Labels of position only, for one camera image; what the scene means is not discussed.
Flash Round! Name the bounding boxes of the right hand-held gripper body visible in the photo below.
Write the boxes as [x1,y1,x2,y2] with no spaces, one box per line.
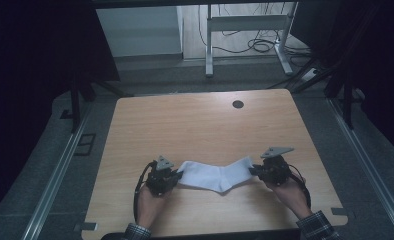
[257,146,296,187]

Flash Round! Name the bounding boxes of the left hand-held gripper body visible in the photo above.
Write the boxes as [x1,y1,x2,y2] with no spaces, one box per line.
[145,154,183,198]

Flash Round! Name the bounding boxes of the white sock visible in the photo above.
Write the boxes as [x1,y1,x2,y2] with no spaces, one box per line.
[177,160,225,194]
[218,155,255,194]

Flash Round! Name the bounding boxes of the person's left hand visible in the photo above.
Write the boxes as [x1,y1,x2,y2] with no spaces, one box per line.
[135,183,169,232]

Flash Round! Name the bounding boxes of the person's right hand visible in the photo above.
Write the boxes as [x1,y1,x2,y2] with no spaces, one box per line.
[267,175,313,221]

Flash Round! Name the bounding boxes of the black metal stand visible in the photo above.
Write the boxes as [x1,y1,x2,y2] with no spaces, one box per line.
[68,66,135,134]
[267,54,357,132]

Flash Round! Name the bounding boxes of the white power strip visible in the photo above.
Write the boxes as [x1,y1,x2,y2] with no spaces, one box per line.
[299,67,320,83]

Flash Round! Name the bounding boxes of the white cabinet panel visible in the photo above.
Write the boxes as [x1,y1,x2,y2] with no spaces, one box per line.
[95,5,184,59]

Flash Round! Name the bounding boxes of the dark curtain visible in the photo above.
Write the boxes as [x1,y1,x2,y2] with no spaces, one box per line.
[289,0,394,161]
[0,0,121,214]

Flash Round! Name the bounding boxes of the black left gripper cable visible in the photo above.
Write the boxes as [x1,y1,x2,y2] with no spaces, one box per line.
[132,161,158,224]

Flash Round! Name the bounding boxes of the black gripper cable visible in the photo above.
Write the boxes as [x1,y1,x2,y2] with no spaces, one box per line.
[132,161,158,224]
[286,163,313,210]

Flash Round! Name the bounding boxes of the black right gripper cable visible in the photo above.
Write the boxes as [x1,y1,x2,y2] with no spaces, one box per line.
[286,163,313,210]

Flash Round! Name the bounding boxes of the silver floor rail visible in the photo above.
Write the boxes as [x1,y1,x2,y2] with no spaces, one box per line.
[327,97,394,240]
[19,102,95,240]

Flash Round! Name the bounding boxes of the black floor cables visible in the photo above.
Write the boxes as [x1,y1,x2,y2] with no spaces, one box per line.
[197,3,314,68]

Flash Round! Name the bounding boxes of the white metal desk frame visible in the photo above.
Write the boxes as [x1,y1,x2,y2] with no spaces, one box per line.
[204,2,300,79]

